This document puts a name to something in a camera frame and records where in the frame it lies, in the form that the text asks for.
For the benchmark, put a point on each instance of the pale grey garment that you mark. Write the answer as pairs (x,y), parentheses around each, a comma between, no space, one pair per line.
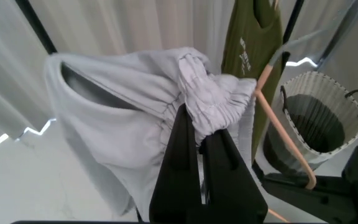
(110,130)

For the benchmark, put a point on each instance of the green printed shirt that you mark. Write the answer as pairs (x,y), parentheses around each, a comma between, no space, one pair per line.
(250,40)

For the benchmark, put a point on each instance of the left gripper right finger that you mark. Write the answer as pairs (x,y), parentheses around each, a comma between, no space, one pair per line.
(232,186)

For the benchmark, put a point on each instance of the white curtain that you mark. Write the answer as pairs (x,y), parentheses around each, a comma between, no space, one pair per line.
(120,25)

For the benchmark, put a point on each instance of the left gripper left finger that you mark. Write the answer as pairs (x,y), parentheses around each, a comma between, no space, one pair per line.
(176,180)

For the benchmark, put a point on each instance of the white laundry basket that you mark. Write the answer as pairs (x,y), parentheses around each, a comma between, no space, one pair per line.
(322,93)

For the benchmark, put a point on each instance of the black clothes rack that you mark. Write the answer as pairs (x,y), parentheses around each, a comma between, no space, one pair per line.
(36,25)

